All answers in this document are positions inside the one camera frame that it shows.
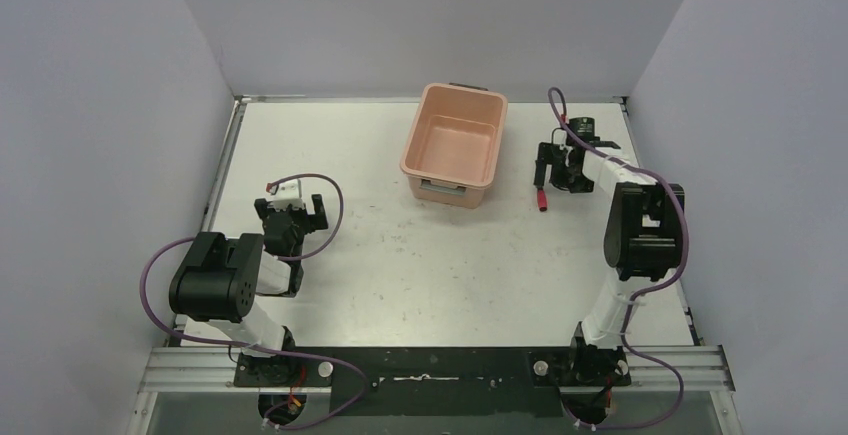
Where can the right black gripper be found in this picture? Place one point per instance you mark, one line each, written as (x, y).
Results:
(549, 153)

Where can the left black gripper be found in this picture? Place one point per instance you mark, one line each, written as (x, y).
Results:
(290, 221)

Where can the red handled screwdriver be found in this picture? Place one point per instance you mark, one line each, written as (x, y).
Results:
(541, 199)

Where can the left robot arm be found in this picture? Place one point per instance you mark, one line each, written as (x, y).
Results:
(220, 278)

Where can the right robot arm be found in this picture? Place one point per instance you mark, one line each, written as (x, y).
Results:
(642, 244)

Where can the pink plastic bin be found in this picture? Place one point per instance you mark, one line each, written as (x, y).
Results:
(452, 150)

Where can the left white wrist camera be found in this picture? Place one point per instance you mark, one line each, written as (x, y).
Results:
(284, 196)

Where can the aluminium frame rail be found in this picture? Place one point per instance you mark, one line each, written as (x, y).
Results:
(212, 370)

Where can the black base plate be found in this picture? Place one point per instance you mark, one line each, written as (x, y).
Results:
(444, 381)

